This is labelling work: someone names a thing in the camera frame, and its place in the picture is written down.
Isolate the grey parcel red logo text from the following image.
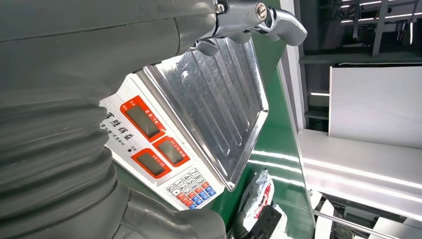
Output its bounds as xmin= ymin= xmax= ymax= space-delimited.
xmin=230 ymin=169 xmax=288 ymax=239

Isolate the green conveyor belt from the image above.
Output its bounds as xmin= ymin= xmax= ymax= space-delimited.
xmin=211 ymin=145 xmax=316 ymax=239

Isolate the white electronic scale steel tray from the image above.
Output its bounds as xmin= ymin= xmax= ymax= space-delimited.
xmin=99 ymin=36 xmax=269 ymax=211

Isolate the white partition board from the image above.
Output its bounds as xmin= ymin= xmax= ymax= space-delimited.
xmin=328 ymin=66 xmax=422 ymax=149

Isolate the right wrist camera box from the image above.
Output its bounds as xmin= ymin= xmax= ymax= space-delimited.
xmin=245 ymin=205 xmax=283 ymax=239

